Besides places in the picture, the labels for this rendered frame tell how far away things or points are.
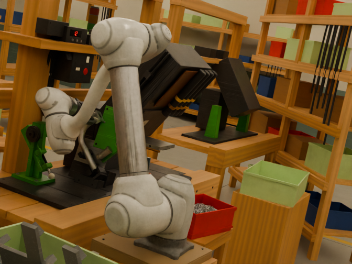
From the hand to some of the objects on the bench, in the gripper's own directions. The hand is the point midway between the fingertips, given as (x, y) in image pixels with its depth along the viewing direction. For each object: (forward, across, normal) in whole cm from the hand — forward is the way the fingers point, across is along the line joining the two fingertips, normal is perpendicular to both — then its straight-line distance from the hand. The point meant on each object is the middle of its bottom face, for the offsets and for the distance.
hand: (94, 117), depth 270 cm
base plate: (+23, -21, +19) cm, 36 cm away
